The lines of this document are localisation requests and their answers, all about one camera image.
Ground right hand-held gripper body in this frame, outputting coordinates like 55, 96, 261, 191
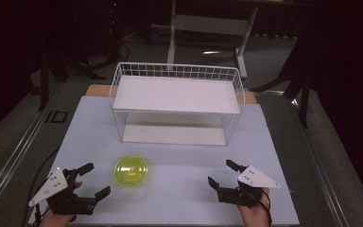
216, 165, 282, 209

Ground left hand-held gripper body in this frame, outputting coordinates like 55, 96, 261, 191
27, 166, 97, 217

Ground yellow-green plastic bowl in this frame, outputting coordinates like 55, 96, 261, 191
112, 154, 149, 187

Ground white wire shelf rack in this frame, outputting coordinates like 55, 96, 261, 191
108, 61, 246, 148

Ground person's left hand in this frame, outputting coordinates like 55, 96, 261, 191
39, 181, 83, 227

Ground person's right hand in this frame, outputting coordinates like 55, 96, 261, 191
236, 187, 272, 227

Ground black floor socket plate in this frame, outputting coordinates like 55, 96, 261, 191
44, 110, 69, 124

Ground black stand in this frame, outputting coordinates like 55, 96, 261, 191
37, 46, 107, 112
249, 34, 313, 129

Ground black cable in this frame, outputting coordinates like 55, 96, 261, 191
241, 184, 273, 227
21, 145, 61, 227

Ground metal floor rail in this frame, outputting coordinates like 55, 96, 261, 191
291, 97, 352, 227
0, 80, 66, 216

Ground black floor cables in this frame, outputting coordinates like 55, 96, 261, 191
86, 6, 131, 71

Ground white metal table frame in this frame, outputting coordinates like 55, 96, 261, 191
165, 0, 259, 79

